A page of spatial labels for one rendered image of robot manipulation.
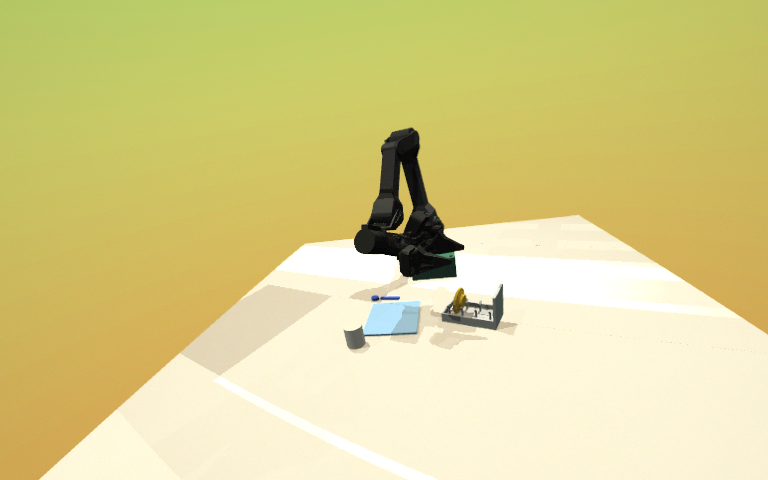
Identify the yellow plate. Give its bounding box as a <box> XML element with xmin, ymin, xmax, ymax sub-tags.
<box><xmin>453</xmin><ymin>287</ymin><xmax>467</xmax><ymax>314</ymax></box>

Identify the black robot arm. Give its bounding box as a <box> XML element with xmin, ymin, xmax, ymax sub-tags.
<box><xmin>354</xmin><ymin>127</ymin><xmax>444</xmax><ymax>256</ymax></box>

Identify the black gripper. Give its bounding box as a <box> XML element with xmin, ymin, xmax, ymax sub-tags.
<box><xmin>391</xmin><ymin>225</ymin><xmax>464</xmax><ymax>278</ymax></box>

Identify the light blue flat mat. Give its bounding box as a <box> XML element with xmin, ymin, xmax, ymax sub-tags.
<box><xmin>363</xmin><ymin>301</ymin><xmax>421</xmax><ymax>337</ymax></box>

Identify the white cylinder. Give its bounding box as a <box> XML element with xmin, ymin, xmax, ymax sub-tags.
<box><xmin>343</xmin><ymin>320</ymin><xmax>365</xmax><ymax>350</ymax></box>

